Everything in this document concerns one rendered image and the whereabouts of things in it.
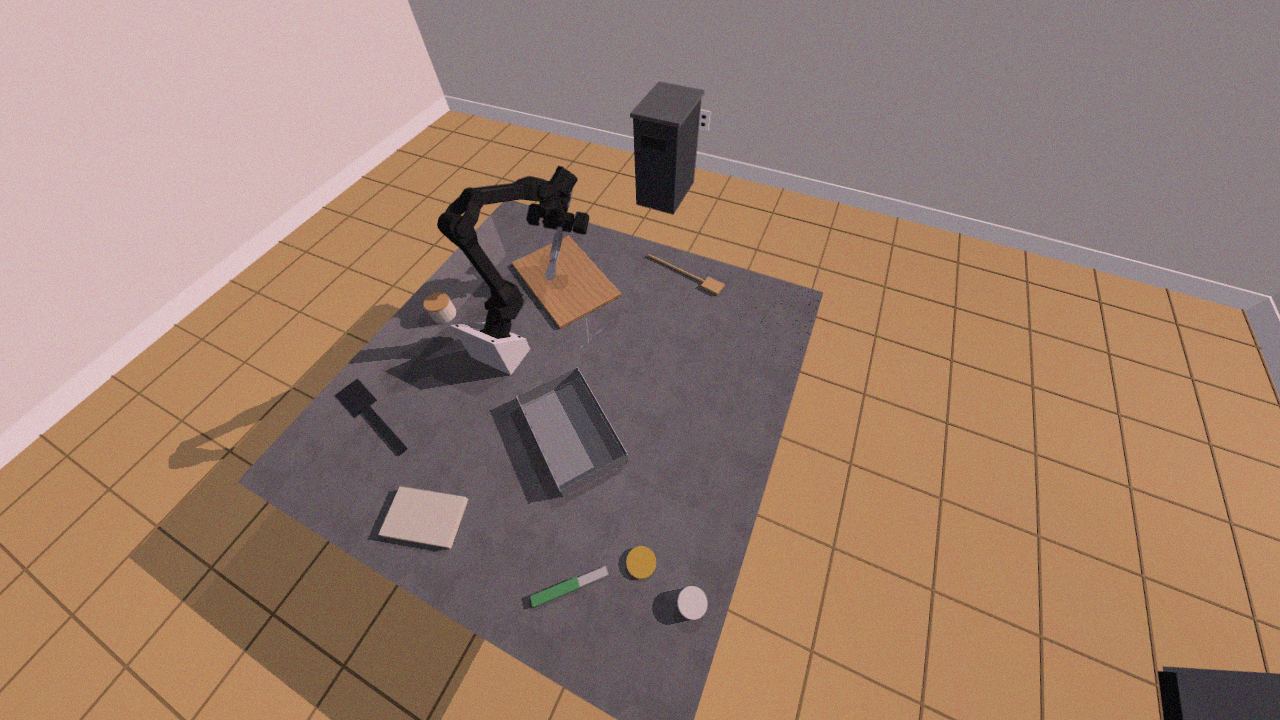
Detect orange-yellow cylinder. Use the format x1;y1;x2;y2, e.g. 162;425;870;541
626;546;657;579

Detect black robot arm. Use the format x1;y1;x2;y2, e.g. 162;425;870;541
436;165;577;340

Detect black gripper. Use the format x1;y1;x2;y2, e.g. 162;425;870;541
527;202;589;234

